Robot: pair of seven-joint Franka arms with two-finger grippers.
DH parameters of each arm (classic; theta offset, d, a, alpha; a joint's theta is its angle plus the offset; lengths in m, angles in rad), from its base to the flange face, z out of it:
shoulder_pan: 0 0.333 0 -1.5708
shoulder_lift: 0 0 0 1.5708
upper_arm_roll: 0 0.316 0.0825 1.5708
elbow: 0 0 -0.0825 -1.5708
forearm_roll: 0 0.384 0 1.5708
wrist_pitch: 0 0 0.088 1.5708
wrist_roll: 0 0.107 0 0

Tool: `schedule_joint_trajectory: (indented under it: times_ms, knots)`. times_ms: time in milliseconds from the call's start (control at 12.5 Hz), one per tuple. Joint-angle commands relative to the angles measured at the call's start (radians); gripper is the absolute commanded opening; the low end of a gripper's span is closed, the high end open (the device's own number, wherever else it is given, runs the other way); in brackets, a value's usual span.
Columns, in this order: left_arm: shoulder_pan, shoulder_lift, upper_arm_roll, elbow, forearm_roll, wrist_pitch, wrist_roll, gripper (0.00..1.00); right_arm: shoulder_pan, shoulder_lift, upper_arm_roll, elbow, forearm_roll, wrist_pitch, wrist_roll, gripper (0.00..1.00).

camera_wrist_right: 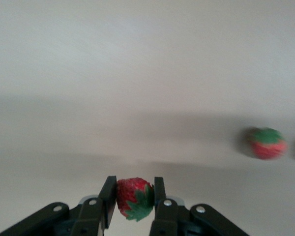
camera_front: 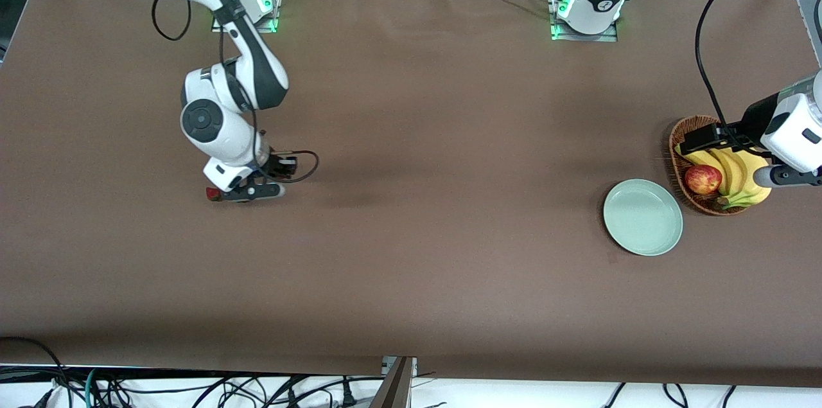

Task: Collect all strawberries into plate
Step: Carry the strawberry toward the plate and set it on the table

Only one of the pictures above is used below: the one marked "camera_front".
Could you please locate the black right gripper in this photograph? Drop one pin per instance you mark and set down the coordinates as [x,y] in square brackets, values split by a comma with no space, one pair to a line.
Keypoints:
[280,165]

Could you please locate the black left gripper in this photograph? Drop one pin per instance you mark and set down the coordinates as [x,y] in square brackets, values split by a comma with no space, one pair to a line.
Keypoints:
[758,117]

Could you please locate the red strawberry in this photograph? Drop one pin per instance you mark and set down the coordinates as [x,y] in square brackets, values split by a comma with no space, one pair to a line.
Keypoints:
[212,193]

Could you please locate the pale green plate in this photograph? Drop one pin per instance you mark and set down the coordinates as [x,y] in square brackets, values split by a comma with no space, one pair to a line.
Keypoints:
[642,218]

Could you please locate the yellow banana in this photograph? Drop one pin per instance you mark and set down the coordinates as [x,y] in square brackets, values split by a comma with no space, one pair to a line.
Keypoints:
[751,195]
[732,171]
[706,161]

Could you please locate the red apple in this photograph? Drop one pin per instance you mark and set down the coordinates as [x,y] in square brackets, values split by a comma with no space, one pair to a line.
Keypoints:
[703,179]

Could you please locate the brown wicker basket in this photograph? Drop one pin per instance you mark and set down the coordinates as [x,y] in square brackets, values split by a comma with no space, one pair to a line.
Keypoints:
[703,204]

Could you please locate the brown table cover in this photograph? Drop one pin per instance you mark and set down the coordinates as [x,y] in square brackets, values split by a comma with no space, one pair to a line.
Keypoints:
[411,234]

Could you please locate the metal base plate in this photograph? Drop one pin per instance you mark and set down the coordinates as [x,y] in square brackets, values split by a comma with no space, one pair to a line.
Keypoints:
[270,26]
[584,37]

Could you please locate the brown wooden post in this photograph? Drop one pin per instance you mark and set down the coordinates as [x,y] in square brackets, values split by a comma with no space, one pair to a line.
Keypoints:
[395,389]

